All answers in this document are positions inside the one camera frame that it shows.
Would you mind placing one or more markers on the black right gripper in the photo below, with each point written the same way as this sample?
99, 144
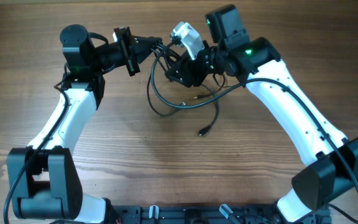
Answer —
191, 76

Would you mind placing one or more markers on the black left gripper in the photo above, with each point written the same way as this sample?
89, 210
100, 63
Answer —
131, 49

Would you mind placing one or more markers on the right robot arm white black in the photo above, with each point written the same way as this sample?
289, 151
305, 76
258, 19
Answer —
330, 158

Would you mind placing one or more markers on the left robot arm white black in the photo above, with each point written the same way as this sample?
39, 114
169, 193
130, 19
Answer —
43, 180

